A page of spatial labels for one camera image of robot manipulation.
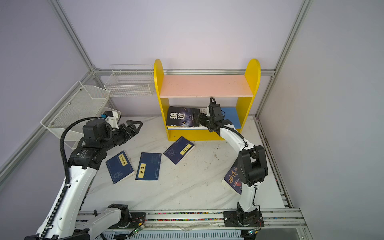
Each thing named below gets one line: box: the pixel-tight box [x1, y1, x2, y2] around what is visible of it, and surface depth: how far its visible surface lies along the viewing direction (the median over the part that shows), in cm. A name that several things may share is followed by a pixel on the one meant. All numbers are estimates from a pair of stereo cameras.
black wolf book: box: [166, 106, 200, 127], surface depth 95 cm
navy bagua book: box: [163, 136, 196, 165], surface depth 100 cm
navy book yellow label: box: [135, 151, 162, 181], surface depth 92 cm
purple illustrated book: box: [221, 166, 243, 196], surface depth 86 cm
